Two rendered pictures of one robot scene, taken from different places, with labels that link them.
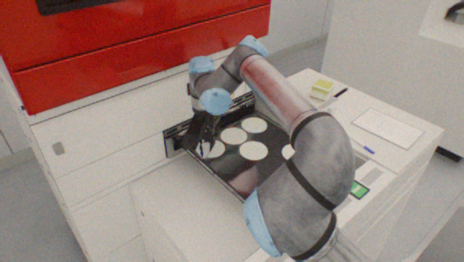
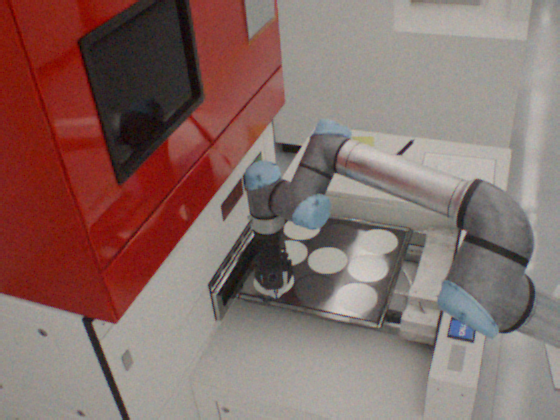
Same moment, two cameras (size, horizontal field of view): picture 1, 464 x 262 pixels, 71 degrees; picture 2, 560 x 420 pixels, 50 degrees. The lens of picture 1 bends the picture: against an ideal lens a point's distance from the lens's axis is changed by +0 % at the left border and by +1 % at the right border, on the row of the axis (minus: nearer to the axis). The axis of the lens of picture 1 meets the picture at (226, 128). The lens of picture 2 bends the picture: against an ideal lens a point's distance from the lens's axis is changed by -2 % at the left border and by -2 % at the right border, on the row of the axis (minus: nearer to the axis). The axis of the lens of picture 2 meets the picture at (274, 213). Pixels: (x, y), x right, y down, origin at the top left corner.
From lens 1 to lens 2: 0.60 m
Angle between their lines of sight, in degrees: 20
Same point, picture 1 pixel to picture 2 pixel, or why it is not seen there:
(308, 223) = (516, 288)
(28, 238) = not seen: outside the picture
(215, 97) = (318, 207)
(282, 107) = (427, 189)
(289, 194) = (493, 268)
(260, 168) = (353, 278)
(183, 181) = (259, 341)
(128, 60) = (185, 202)
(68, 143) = (133, 348)
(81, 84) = (153, 257)
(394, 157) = not seen: hidden behind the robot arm
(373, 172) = not seen: hidden behind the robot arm
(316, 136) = (489, 204)
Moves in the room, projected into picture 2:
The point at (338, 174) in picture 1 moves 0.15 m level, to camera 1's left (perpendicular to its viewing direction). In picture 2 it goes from (526, 231) to (457, 265)
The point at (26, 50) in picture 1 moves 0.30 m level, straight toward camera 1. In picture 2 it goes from (110, 236) to (280, 290)
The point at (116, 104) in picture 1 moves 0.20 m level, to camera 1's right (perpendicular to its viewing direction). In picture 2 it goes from (166, 268) to (254, 233)
